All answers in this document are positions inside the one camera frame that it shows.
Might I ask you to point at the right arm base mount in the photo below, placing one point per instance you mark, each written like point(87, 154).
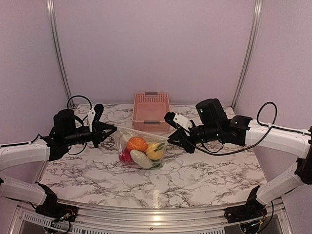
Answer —
point(243, 213)

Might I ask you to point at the red fake apple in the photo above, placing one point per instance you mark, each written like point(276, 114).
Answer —
point(125, 156)

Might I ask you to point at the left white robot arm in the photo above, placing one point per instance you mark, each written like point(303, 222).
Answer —
point(68, 130)

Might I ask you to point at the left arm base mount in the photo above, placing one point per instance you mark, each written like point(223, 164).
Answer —
point(59, 212)

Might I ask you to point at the aluminium frame post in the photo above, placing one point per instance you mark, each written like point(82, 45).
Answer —
point(55, 38)
point(249, 52)

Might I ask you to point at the green fake leafy vegetable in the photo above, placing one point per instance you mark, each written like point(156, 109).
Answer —
point(157, 164)

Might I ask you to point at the yellow fake lemon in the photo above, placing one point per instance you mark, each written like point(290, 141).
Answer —
point(155, 151)

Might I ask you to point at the left aluminium frame post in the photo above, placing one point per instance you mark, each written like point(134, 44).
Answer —
point(55, 38)

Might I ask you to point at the orange fake orange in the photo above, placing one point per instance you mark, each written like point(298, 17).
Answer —
point(137, 143)

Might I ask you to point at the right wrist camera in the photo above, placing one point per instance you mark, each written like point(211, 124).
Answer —
point(177, 121)

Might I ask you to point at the clear zip top bag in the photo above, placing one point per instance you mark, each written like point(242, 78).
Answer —
point(123, 134)

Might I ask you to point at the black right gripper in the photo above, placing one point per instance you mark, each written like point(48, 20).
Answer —
point(180, 135)

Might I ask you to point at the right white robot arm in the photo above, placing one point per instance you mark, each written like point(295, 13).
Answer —
point(248, 133)

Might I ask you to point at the right aluminium frame post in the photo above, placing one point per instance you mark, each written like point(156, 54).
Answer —
point(249, 52)

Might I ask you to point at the pink plastic basket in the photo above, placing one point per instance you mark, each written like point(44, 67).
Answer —
point(149, 111)

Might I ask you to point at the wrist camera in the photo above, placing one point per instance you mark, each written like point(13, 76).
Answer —
point(177, 121)
point(94, 115)

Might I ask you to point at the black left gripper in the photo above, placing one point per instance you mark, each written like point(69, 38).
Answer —
point(98, 134)

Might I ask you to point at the front aluminium rail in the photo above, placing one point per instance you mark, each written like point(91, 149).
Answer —
point(97, 219)

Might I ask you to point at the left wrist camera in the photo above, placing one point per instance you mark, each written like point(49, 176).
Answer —
point(94, 115)

